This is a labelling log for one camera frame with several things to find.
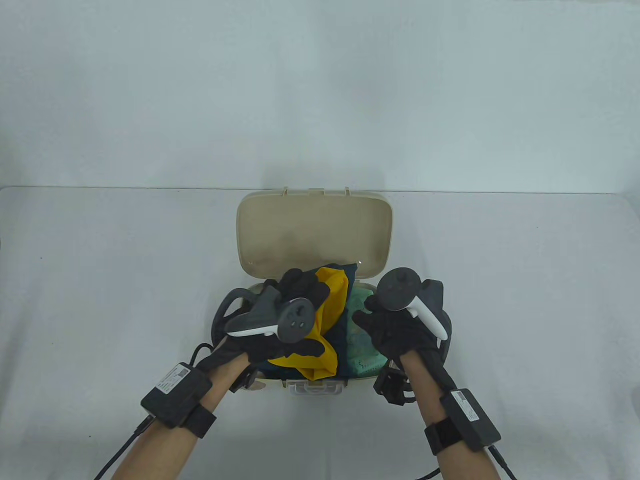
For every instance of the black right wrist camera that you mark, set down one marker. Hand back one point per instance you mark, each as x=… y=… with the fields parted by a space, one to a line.
x=392 y=387

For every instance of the green mesh pouch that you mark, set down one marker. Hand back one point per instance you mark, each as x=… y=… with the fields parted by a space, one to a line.
x=360 y=350

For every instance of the beige hard-shell suitcase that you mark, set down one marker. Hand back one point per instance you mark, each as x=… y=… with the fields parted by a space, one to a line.
x=310 y=230

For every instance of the grey left hand controller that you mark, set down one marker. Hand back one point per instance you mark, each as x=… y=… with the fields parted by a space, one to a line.
x=300 y=320

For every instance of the dark teal shorts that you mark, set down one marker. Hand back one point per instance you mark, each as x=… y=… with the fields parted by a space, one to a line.
x=350 y=280

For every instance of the grey right hand controller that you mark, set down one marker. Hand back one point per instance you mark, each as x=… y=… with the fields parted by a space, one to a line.
x=397 y=290

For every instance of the person's right hand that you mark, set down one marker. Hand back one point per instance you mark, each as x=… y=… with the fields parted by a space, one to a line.
x=395 y=335

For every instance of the person's left forearm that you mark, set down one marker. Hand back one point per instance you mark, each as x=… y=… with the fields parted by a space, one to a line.
x=175 y=440

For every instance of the grey hand controller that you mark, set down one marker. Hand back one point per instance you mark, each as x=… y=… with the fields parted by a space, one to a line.
x=300 y=320
x=397 y=290

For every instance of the black left wrist box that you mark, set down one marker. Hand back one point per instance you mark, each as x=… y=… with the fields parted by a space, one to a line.
x=175 y=392

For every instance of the yellow cap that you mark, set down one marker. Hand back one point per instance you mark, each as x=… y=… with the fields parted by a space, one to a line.
x=332 y=300

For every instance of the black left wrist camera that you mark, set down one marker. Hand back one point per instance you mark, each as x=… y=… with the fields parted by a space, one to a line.
x=247 y=382

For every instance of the black wrist box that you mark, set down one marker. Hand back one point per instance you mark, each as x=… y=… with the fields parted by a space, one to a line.
x=175 y=392
x=470 y=415

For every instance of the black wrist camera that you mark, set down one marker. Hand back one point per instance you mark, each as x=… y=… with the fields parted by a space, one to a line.
x=392 y=387
x=247 y=382

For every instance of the black right wrist box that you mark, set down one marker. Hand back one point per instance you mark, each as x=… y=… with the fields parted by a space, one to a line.
x=470 y=415

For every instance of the person's left hand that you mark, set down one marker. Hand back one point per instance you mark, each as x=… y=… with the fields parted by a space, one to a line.
x=300 y=287

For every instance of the person's right forearm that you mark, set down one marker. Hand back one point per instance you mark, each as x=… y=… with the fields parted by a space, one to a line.
x=450 y=440

